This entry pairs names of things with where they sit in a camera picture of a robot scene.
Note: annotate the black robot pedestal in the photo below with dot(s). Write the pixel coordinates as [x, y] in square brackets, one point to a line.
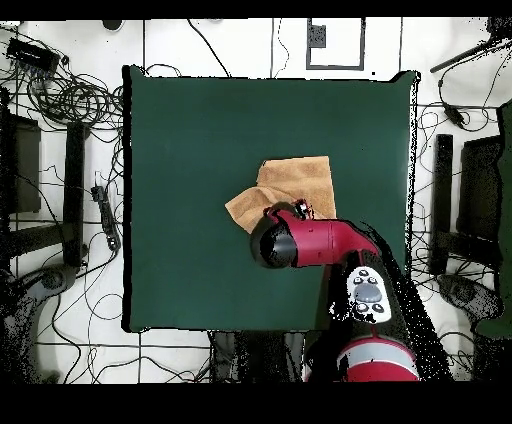
[248, 356]

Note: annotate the black upright bar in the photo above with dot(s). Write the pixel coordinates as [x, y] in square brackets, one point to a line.
[74, 192]
[442, 200]

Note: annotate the dark flat panel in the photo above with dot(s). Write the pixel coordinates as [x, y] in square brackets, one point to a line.
[478, 188]
[26, 168]

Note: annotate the grey stand base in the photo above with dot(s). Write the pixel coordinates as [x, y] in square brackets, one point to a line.
[52, 280]
[464, 294]

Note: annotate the black power strip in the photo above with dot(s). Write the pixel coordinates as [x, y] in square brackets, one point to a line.
[106, 216]

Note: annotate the dark green table cloth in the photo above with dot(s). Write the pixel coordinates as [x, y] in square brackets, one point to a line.
[200, 140]

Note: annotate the grey rectangular frame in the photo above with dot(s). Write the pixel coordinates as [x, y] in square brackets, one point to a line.
[336, 67]

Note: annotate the black stand rod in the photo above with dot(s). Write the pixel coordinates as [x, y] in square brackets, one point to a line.
[460, 58]

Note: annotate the black electronics box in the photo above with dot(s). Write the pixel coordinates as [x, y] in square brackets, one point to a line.
[32, 54]

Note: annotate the black power adapter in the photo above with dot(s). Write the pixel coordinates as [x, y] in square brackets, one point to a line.
[454, 114]

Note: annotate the orange terry towel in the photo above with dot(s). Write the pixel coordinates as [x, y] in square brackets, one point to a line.
[296, 180]

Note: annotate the green cloth on side table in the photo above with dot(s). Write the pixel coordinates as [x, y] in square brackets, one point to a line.
[504, 180]

